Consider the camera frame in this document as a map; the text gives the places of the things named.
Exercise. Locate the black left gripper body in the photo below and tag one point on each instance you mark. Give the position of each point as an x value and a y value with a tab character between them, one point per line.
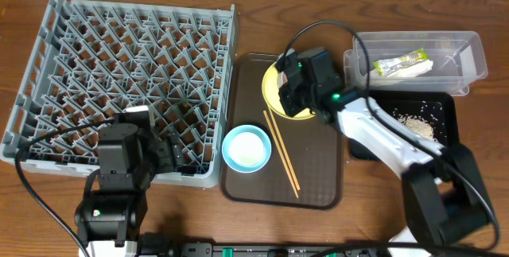
165	157

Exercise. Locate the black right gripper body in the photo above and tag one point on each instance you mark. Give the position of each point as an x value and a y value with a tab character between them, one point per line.
297	100

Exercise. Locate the white bowl with rice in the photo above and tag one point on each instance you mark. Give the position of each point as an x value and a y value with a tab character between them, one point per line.
281	79

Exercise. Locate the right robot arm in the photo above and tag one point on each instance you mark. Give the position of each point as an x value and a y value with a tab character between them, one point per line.
443	193

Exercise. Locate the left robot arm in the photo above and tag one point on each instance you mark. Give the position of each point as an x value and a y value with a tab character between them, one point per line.
114	202

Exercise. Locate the black waste tray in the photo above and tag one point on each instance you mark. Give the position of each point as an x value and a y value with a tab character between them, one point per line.
388	100

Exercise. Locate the yellow plate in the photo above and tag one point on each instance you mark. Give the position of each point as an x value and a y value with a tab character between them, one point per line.
270	93

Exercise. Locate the wooden chopstick right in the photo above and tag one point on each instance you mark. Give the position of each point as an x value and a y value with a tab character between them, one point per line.
285	153

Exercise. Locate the wooden chopstick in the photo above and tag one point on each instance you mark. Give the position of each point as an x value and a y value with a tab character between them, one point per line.
280	152
285	153

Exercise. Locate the wooden chopstick left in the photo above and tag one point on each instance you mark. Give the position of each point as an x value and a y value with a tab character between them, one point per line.
280	152

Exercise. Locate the blue bowl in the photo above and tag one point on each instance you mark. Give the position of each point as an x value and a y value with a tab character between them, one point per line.
246	128

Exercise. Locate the white paper cup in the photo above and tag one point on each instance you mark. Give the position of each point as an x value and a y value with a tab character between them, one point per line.
246	149

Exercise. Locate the brown serving tray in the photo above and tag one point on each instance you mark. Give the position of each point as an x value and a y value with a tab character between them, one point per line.
315	150

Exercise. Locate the green snack wrapper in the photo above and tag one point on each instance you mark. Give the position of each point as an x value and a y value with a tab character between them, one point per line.
387	66

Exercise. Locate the spilled rice pile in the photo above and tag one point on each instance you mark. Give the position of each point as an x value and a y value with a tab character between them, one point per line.
420	117

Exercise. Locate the grey plastic dish rack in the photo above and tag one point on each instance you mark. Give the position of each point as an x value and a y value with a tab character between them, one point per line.
93	59

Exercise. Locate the clear plastic bin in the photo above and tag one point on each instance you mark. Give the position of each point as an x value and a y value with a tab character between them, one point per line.
458	60

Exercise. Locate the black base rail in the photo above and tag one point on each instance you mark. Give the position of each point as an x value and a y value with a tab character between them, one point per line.
278	250

